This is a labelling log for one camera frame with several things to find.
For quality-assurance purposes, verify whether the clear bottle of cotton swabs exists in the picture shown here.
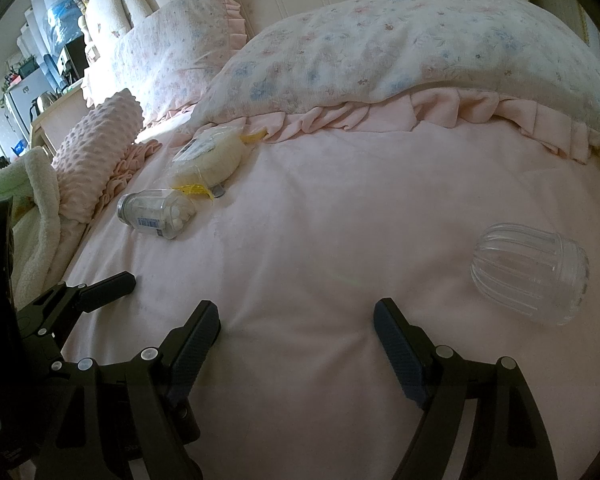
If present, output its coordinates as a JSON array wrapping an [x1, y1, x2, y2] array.
[[117, 188, 196, 240]]

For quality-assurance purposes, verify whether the clear ribbed glass jar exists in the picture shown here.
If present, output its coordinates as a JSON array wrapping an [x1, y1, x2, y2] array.
[[470, 223, 590, 326]]

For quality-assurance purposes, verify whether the clear bag of cotton pads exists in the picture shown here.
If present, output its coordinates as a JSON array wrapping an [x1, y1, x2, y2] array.
[[166, 126, 266, 200]]

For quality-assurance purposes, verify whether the white fluffy blanket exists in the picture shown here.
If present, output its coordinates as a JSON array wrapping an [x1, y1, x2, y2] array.
[[0, 146, 60, 310]]

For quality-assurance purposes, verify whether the pink dotted minky blanket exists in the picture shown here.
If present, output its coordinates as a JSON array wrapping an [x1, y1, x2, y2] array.
[[52, 89, 161, 223]]

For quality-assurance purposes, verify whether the wooden bedside table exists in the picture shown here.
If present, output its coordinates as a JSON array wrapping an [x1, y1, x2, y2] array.
[[31, 86, 90, 158]]

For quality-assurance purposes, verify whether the small floral ruffled pillow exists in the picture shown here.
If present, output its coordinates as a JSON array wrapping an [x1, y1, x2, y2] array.
[[82, 0, 248, 126]]

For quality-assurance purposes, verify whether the large floral ruffled pillow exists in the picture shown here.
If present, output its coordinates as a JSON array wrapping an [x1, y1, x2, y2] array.
[[189, 0, 600, 162]]

